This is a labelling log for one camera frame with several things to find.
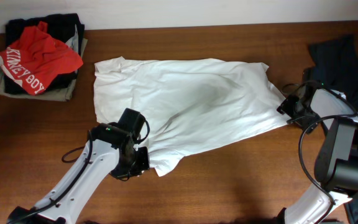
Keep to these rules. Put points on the white t-shirt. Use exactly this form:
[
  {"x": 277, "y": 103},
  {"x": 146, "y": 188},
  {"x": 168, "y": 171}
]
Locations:
[{"x": 192, "y": 106}]

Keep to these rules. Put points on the dark teal garment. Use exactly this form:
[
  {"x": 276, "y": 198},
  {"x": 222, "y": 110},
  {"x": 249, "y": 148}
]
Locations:
[{"x": 336, "y": 65}]

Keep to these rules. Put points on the black folded garment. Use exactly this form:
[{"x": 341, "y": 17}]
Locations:
[{"x": 64, "y": 27}]

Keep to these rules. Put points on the grey-green folded garment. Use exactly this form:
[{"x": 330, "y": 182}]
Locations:
[{"x": 64, "y": 94}]

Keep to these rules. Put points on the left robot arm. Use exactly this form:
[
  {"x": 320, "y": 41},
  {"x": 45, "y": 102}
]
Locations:
[{"x": 109, "y": 150}]

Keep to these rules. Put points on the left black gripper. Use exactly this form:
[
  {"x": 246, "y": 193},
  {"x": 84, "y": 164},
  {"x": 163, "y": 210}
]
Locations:
[{"x": 121, "y": 172}]

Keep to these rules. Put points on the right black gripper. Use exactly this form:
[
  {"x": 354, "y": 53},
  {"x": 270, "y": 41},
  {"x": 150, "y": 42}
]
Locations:
[{"x": 287, "y": 107}]

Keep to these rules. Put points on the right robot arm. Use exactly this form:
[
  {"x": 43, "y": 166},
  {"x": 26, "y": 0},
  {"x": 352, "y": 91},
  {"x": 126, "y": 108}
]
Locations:
[{"x": 334, "y": 180}]

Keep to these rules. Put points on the red printed t-shirt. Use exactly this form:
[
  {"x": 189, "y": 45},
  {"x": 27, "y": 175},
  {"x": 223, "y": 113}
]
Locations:
[{"x": 36, "y": 58}]

